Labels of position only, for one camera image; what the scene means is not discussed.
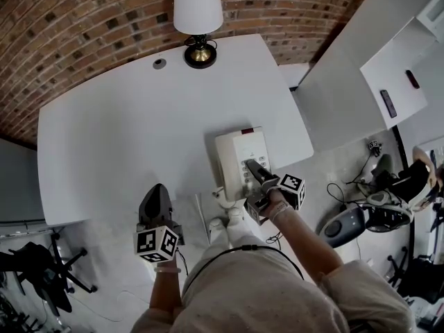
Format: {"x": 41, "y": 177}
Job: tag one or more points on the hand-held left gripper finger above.
{"x": 151, "y": 206}
{"x": 164, "y": 206}

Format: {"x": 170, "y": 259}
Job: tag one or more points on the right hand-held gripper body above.
{"x": 291, "y": 184}

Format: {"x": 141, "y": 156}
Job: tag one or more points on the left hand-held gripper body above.
{"x": 156, "y": 243}

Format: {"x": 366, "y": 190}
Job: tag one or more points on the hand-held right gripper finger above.
{"x": 260, "y": 173}

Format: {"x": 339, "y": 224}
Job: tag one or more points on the white desk telephone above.
{"x": 229, "y": 158}

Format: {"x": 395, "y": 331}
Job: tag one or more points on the person's right forearm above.
{"x": 308, "y": 245}

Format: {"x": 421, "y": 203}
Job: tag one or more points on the person's left forearm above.
{"x": 166, "y": 286}

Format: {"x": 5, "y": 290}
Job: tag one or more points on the white desk with drawers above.
{"x": 121, "y": 134}

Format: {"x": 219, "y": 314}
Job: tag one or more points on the black office chair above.
{"x": 38, "y": 272}

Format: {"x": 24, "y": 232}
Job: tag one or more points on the person's right hand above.
{"x": 279, "y": 208}

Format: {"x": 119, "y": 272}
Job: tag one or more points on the person's right white shoe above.
{"x": 236, "y": 219}

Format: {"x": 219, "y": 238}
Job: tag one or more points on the person's white shoe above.
{"x": 218, "y": 227}
{"x": 236, "y": 219}

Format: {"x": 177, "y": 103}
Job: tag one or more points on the person's left white shoe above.
{"x": 218, "y": 227}

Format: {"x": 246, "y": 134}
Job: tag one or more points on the black and white device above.
{"x": 336, "y": 227}

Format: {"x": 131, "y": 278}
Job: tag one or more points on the person's white trousers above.
{"x": 236, "y": 241}

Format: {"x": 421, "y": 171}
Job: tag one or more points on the small patterned block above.
{"x": 374, "y": 145}

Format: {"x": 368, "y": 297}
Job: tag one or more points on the person's beige sweatshirt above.
{"x": 249, "y": 297}

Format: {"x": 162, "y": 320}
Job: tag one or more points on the white shelf cabinet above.
{"x": 333, "y": 82}

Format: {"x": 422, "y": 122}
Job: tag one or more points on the grey partition panel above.
{"x": 17, "y": 179}

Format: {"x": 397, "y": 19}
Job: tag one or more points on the white shade table lamp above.
{"x": 197, "y": 5}

